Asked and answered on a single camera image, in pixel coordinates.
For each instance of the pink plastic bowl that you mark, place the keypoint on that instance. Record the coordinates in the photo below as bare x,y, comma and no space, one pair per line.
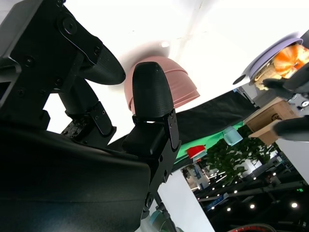
187,97
173,64
183,81

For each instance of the red container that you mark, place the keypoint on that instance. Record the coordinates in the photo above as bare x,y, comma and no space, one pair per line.
195,151

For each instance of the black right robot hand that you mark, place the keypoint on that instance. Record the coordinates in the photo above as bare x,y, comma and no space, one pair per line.
60,181

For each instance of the brown cardboard box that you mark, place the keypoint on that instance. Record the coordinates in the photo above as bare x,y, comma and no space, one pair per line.
270,116

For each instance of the black backdrop cloth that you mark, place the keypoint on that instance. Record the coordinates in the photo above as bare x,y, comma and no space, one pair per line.
205,113

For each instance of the beige food item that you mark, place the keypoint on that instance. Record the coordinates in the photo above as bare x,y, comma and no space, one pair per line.
268,72

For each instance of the black round table grommet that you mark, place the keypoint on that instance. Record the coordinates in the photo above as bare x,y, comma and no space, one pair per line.
239,79

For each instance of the light blue cup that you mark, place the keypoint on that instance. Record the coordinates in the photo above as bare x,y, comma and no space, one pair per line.
233,135

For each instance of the green leafy plant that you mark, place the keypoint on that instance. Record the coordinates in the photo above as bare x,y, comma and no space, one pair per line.
229,159

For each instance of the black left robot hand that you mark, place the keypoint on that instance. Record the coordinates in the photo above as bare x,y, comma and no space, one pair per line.
298,79

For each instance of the orange food item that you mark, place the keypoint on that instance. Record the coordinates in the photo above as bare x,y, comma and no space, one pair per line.
287,60

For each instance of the purple plate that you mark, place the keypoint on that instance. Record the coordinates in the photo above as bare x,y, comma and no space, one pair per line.
265,56

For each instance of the green cloth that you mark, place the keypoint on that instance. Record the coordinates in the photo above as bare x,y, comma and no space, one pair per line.
207,140

